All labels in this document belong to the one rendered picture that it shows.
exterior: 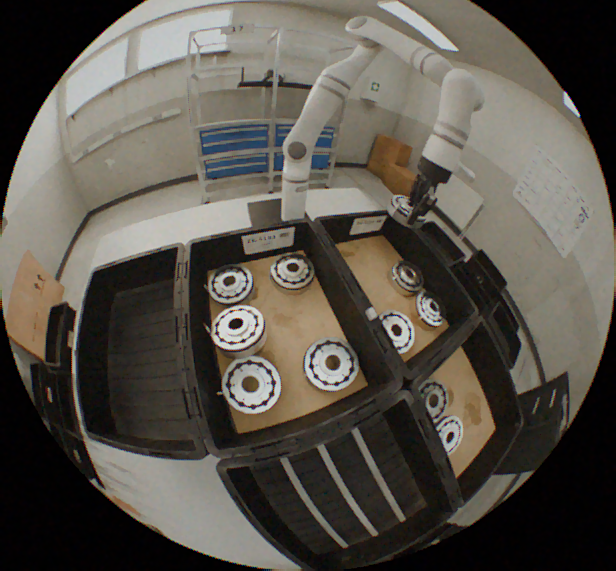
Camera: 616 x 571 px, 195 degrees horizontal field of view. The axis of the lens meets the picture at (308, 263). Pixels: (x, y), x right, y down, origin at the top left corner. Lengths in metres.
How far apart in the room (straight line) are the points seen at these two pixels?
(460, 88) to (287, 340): 0.56
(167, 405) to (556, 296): 3.53
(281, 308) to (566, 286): 3.31
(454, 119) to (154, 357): 0.73
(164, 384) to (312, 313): 0.35
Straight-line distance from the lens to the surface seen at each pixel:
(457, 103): 0.40
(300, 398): 0.36
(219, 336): 0.34
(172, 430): 0.44
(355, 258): 0.52
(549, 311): 3.40
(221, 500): 0.63
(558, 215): 3.13
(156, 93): 3.10
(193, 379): 0.29
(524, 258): 3.18
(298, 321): 0.39
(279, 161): 2.28
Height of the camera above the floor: 1.19
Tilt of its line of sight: 50 degrees down
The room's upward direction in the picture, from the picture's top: 11 degrees clockwise
